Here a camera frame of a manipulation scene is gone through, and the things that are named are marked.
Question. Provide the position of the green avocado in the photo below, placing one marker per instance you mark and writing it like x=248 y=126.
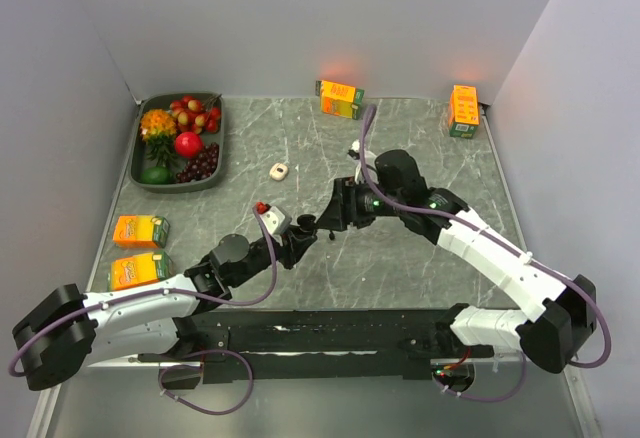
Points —
x=157 y=175

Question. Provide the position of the dark purple grape bunch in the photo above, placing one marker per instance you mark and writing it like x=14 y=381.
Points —
x=202 y=166

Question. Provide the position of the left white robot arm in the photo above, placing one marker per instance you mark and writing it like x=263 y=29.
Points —
x=70 y=329

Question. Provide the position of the red apple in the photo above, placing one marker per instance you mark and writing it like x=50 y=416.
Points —
x=188 y=145

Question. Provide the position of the dark grey fruit tray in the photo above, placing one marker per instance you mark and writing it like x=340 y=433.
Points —
x=139 y=161

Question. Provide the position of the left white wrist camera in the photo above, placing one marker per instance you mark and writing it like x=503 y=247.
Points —
x=275 y=220

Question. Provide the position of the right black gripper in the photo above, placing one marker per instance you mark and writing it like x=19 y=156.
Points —
x=344 y=208

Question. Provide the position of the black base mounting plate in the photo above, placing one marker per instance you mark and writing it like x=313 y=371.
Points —
x=317 y=344

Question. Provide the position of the black earbud charging case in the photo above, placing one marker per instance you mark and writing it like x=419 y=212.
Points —
x=306 y=222

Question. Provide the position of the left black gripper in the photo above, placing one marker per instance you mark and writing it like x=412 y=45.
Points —
x=294 y=244

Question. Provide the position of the orange juice box left upper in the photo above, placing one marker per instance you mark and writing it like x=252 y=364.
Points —
x=141 y=231

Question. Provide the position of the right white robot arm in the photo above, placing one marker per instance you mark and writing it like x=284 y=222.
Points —
x=553 y=316

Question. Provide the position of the red cherry bunch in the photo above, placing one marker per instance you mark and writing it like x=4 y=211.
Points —
x=197 y=115

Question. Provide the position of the orange yellow flower pineapple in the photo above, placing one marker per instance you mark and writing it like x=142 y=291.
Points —
x=158 y=131

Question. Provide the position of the orange juice box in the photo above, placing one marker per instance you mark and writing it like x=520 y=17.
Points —
x=140 y=269
x=464 y=115
x=338 y=99
x=141 y=231

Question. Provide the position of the orange juice box left lower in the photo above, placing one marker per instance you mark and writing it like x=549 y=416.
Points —
x=140 y=269

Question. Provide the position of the orange juice box back right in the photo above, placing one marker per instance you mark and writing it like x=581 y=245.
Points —
x=464 y=115

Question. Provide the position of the orange juice box back centre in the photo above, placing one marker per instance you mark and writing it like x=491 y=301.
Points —
x=338 y=99

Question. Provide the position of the beige earbud charging case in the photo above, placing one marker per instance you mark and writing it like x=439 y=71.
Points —
x=278 y=172

